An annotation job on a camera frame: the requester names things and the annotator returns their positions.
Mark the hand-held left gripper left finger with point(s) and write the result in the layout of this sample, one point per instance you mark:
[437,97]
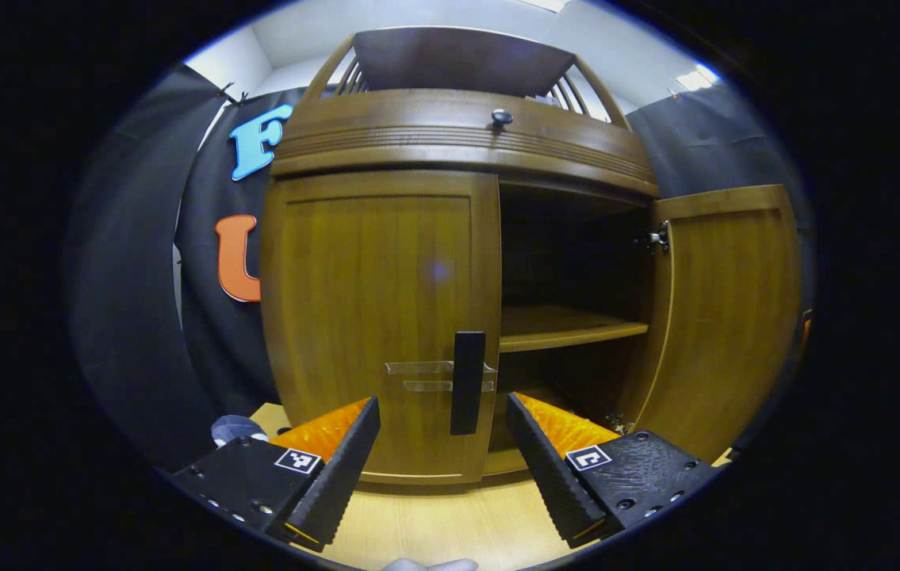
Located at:
[338,476]

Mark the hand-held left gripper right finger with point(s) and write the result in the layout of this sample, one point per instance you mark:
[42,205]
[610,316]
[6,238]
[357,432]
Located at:
[549,476]

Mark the wooden cabinet door with tape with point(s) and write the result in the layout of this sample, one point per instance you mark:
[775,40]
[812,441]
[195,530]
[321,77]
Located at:
[370,277]

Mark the plain wooden cabinet door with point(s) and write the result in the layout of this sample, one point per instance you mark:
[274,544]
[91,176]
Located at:
[727,317]

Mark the wooden double-door shoe cabinet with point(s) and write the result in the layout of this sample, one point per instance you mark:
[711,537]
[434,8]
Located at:
[457,63]

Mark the metal door hinge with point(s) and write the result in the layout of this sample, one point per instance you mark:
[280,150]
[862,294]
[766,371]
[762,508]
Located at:
[617,422]
[656,238]

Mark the wooden inner cabinet shelf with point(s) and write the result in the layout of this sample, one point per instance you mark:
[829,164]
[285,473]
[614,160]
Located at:
[561,325]

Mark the grey white penguin plush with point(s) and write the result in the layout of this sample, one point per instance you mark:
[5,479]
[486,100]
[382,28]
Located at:
[231,428]

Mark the wooden drawer with dark knob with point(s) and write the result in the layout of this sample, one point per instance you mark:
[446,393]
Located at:
[418,119]

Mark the small ceiling light panel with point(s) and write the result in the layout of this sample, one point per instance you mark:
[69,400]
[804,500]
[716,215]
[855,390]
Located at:
[695,79]

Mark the long ceiling light panel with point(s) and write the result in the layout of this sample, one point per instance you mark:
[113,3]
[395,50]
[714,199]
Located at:
[546,4]

